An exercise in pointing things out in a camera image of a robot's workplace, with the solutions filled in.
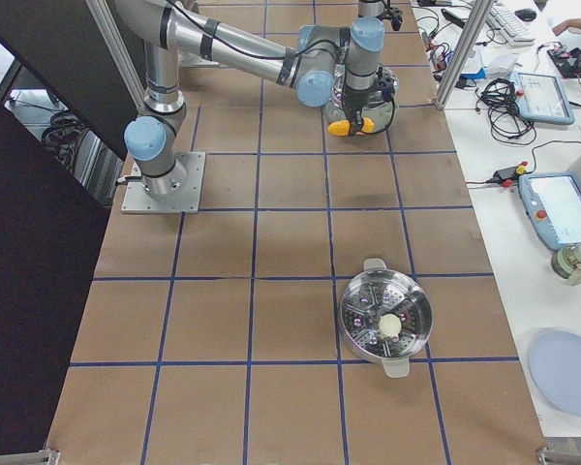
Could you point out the yellow corn cob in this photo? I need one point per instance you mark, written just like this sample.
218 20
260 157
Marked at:
344 128

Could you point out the stainless steel steamer basket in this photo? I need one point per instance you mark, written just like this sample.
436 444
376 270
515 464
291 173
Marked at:
379 290

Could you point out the brown paper table mat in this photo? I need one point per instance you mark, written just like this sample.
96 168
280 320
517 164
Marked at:
211 338

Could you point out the white steamed bun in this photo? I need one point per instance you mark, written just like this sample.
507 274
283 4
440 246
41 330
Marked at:
390 325

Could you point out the blue teach pendant near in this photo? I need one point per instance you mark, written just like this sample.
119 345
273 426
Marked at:
552 202

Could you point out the blue teach pendant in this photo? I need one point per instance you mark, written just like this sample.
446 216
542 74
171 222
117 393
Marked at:
541 98
552 202

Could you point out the blue teach pendant far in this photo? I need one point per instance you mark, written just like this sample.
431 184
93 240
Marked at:
541 98

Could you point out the glass jar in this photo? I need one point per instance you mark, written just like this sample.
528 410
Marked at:
566 263

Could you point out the white keyboard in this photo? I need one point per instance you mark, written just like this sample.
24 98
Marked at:
512 29

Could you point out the light blue plate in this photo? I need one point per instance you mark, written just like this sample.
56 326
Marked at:
555 365

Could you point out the black computer mouse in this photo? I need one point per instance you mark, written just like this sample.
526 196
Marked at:
526 15

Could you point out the aluminium frame post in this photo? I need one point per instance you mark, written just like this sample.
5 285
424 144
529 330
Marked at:
465 45

